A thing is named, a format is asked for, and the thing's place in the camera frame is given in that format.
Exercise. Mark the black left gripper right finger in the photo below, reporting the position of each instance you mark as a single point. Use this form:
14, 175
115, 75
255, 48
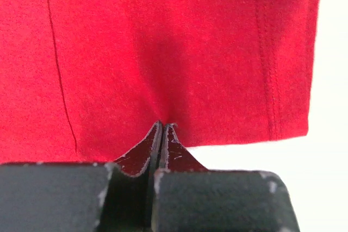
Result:
190, 197

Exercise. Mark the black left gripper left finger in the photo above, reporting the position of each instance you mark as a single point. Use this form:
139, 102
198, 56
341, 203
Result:
99, 196

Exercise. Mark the red t shirt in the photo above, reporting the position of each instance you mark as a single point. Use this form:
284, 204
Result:
84, 80

